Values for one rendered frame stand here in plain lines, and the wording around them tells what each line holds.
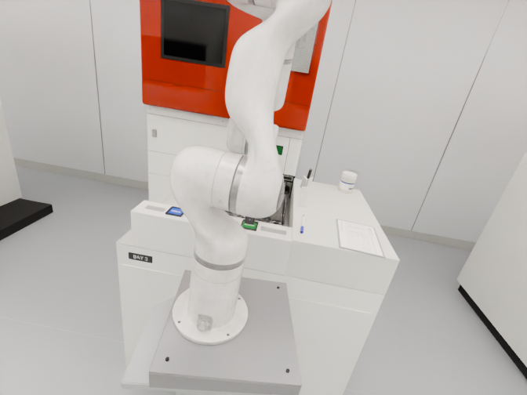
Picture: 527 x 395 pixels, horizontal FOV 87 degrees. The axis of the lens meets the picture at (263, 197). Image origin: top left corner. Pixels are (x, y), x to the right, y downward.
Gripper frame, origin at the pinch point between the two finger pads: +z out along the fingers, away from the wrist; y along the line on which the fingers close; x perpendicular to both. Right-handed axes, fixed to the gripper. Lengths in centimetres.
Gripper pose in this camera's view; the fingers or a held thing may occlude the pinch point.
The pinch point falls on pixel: (250, 217)
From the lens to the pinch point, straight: 94.2
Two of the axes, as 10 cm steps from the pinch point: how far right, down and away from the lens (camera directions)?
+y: -0.8, 1.9, -9.8
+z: -1.7, 9.7, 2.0
